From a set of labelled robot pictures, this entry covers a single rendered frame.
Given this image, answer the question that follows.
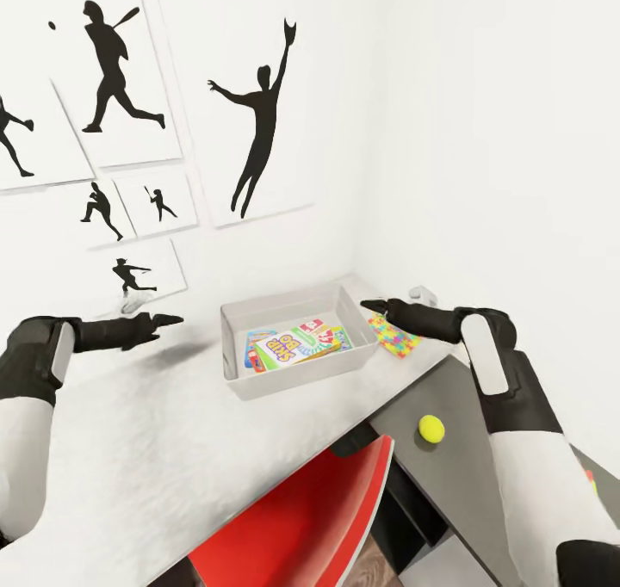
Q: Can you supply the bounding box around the tennis ball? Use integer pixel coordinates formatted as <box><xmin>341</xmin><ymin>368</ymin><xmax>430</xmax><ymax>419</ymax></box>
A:
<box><xmin>418</xmin><ymin>415</ymin><xmax>444</xmax><ymax>443</ymax></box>

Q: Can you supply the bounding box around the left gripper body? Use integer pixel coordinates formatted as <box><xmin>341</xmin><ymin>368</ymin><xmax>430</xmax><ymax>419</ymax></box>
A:
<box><xmin>102</xmin><ymin>312</ymin><xmax>153</xmax><ymax>352</ymax></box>

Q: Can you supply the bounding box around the board game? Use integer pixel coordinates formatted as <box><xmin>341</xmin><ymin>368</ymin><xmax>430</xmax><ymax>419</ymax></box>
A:
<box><xmin>248</xmin><ymin>318</ymin><xmax>342</xmax><ymax>374</ymax></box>
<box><xmin>331</xmin><ymin>326</ymin><xmax>352</xmax><ymax>354</ymax></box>
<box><xmin>245</xmin><ymin>330</ymin><xmax>277</xmax><ymax>370</ymax></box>

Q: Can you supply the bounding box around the jigsaw puzzle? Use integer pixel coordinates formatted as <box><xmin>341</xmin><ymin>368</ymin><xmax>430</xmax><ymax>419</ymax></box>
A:
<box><xmin>368</xmin><ymin>312</ymin><xmax>423</xmax><ymax>360</ymax></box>

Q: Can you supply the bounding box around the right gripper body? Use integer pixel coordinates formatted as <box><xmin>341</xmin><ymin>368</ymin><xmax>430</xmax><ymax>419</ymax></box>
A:
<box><xmin>384</xmin><ymin>298</ymin><xmax>436</xmax><ymax>338</ymax></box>

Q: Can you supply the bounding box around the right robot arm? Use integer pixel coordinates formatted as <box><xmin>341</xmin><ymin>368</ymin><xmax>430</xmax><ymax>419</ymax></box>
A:
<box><xmin>361</xmin><ymin>285</ymin><xmax>620</xmax><ymax>587</ymax></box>

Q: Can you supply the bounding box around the toy box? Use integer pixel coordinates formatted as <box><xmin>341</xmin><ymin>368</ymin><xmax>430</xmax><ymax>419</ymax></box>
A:
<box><xmin>220</xmin><ymin>282</ymin><xmax>379</xmax><ymax>400</ymax></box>

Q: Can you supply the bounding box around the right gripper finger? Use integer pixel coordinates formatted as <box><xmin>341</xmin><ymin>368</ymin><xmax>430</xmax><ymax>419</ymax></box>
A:
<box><xmin>361</xmin><ymin>299</ymin><xmax>389</xmax><ymax>316</ymax></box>

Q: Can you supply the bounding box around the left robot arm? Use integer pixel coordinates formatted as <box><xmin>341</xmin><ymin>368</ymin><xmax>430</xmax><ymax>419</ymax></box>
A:
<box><xmin>0</xmin><ymin>290</ymin><xmax>183</xmax><ymax>550</ymax></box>

